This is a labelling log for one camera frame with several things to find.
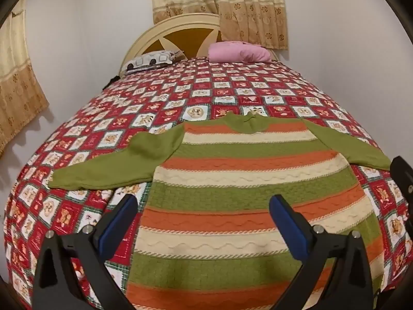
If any red teddy-bear patterned bedspread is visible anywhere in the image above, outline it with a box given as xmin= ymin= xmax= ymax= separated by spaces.
xmin=3 ymin=56 xmax=413 ymax=310

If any pink pillow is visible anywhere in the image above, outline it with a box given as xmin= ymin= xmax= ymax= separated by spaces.
xmin=208 ymin=41 xmax=272 ymax=63

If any beige floral window curtain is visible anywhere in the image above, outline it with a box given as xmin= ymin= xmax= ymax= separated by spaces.
xmin=152 ymin=0 xmax=288 ymax=50

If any beige side curtain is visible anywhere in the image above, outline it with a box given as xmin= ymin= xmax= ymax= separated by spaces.
xmin=0 ymin=0 xmax=49 ymax=150

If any green orange cream striped sweater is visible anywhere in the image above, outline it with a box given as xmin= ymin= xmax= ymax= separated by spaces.
xmin=50 ymin=113 xmax=390 ymax=309

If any cream and brown headboard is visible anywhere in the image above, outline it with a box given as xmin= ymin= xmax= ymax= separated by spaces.
xmin=119 ymin=13 xmax=278 ymax=76

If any white car-print pillow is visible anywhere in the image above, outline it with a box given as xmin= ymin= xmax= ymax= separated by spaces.
xmin=120 ymin=50 xmax=186 ymax=75

